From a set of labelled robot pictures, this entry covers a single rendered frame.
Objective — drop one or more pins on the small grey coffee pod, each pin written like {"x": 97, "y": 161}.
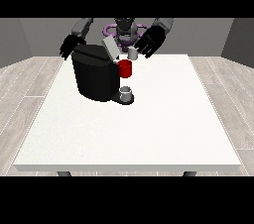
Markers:
{"x": 132, "y": 53}

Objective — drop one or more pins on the black coffee machine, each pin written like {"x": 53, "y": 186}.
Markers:
{"x": 96, "y": 74}

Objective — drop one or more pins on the pale grey machine lid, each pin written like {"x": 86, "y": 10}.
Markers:
{"x": 110, "y": 47}

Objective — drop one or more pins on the grey robot trunk purple rings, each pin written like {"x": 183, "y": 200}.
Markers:
{"x": 125, "y": 29}

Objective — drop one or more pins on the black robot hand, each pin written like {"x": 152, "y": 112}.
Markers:
{"x": 69, "y": 46}
{"x": 151, "y": 41}

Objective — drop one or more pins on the small grey cup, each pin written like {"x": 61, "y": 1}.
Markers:
{"x": 126, "y": 93}

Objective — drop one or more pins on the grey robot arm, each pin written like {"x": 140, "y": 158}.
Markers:
{"x": 163, "y": 23}
{"x": 81, "y": 27}

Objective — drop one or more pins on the dark table leg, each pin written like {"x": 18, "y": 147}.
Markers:
{"x": 190, "y": 173}
{"x": 64, "y": 173}

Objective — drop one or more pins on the red pod holder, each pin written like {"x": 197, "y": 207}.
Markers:
{"x": 125, "y": 68}

